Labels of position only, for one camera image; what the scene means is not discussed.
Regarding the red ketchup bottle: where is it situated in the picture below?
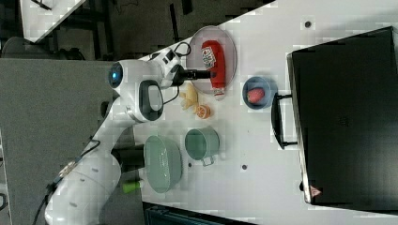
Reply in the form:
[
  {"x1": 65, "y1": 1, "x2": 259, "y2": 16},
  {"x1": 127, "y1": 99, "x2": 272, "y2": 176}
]
[{"x1": 201, "y1": 40, "x2": 225, "y2": 100}]

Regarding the pink fruit in bowl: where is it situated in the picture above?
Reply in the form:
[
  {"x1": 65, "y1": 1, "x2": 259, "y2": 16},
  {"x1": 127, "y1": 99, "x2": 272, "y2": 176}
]
[{"x1": 247, "y1": 87, "x2": 265, "y2": 104}]

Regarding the black cylinder holder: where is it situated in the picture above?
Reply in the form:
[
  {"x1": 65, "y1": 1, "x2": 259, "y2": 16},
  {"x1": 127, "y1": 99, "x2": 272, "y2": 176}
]
[{"x1": 112, "y1": 145, "x2": 145, "y2": 173}]

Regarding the green colander basket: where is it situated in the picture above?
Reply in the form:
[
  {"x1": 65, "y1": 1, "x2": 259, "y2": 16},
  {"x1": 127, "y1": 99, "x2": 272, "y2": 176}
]
[{"x1": 144, "y1": 135, "x2": 182, "y2": 193}]

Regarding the green cup with handle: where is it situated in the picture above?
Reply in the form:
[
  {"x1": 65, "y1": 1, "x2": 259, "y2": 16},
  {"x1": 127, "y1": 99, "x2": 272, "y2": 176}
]
[{"x1": 185, "y1": 127, "x2": 220, "y2": 167}]

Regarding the grey round plate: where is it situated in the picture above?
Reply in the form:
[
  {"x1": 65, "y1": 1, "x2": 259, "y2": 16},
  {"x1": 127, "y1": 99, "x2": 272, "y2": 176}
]
[{"x1": 186, "y1": 26, "x2": 237, "y2": 100}]

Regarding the blue bowl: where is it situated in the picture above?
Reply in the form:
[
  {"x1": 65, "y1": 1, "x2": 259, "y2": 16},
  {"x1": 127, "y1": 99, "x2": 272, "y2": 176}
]
[{"x1": 242, "y1": 76, "x2": 278, "y2": 110}]

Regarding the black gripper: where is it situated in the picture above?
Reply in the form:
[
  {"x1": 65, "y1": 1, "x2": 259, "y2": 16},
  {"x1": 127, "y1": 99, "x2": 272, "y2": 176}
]
[{"x1": 171, "y1": 65, "x2": 210, "y2": 86}]

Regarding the black toaster oven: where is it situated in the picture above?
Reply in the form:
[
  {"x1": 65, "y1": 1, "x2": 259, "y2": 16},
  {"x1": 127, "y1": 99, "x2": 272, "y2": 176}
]
[{"x1": 287, "y1": 26, "x2": 398, "y2": 215}]

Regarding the orange half slice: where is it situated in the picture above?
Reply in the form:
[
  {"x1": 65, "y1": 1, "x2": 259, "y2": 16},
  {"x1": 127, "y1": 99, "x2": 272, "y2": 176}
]
[{"x1": 196, "y1": 105, "x2": 211, "y2": 119}]

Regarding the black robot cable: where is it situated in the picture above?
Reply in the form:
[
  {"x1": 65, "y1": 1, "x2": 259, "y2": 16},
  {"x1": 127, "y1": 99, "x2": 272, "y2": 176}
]
[{"x1": 31, "y1": 41, "x2": 192, "y2": 225}]

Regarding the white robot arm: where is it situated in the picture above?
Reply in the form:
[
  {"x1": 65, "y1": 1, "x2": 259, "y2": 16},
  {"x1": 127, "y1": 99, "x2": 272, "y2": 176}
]
[{"x1": 44, "y1": 49, "x2": 211, "y2": 225}]

